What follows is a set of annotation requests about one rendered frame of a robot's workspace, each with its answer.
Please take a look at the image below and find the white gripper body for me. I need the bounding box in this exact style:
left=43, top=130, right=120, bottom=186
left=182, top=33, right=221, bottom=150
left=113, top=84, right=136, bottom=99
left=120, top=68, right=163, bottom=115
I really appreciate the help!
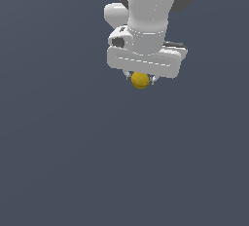
left=106, top=25, right=189, bottom=79

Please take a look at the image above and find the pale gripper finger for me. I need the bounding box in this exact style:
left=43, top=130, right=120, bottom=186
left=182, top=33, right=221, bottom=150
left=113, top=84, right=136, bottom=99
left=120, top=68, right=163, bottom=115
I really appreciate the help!
left=124, top=70, right=134, bottom=82
left=149, top=75, right=160, bottom=86

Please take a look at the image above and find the yellow ball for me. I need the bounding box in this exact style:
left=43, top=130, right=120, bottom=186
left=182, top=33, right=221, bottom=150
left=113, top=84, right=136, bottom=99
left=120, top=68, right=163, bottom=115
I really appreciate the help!
left=130, top=71, right=151, bottom=91

